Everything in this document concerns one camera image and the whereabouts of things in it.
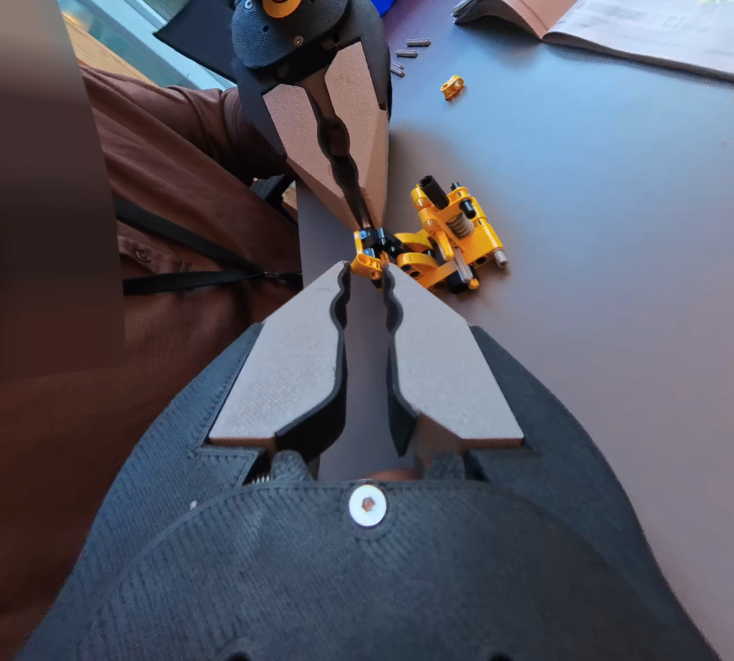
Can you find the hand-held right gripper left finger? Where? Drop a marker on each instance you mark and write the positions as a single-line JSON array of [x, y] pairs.
[[286, 368]]

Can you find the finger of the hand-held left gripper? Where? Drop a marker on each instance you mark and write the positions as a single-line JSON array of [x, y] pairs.
[[298, 128], [363, 111]]

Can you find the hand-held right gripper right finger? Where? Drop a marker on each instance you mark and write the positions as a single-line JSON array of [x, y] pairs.
[[447, 375]]

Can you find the small yellow lego connector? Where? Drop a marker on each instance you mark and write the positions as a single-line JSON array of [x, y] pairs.
[[363, 264]]

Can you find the yellow black lego assembly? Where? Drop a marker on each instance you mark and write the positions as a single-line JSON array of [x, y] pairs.
[[458, 237]]

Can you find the person's left forearm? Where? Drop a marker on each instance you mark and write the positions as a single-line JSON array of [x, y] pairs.
[[189, 116]]

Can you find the small yellow lego piece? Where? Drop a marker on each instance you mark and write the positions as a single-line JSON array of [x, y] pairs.
[[451, 87]]

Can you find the black chair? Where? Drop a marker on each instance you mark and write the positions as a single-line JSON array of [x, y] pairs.
[[197, 37]]

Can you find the person's brown shirt torso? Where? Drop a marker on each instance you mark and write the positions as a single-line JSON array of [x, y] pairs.
[[183, 363]]

